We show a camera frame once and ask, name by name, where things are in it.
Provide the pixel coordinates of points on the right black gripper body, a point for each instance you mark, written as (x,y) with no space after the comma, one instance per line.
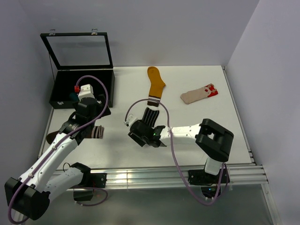
(141,141)

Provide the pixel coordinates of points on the brown pink striped sock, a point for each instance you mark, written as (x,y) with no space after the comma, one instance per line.
(96,133)

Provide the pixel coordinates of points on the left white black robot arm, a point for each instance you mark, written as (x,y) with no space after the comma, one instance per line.
(32,193)

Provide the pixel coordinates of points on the aluminium mounting rail frame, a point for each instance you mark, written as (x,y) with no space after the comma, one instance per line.
(131,167)

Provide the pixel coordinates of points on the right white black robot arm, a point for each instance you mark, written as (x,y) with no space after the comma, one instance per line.
(215,140)

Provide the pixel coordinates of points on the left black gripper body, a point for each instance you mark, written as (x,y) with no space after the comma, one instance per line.
(99,109)

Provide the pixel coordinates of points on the black glass-lid display box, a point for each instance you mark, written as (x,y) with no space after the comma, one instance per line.
(76,55)

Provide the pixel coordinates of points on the black white striped ankle sock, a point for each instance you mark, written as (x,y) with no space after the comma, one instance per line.
(150,116)

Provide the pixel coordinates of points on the teal sock with red heel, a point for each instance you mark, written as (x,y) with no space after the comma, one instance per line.
(73,97)

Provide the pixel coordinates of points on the mustard yellow striped sock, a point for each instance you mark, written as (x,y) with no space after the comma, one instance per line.
(156,86)

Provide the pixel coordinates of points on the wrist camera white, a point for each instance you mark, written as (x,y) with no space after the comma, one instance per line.
(130,120)
(85,91)

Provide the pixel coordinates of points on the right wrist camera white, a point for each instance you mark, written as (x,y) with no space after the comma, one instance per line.
(130,120)

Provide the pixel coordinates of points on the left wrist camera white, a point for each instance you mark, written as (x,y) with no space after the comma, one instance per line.
(85,91)

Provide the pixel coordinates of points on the beige red reindeer sock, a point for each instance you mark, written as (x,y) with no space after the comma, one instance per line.
(199,94)

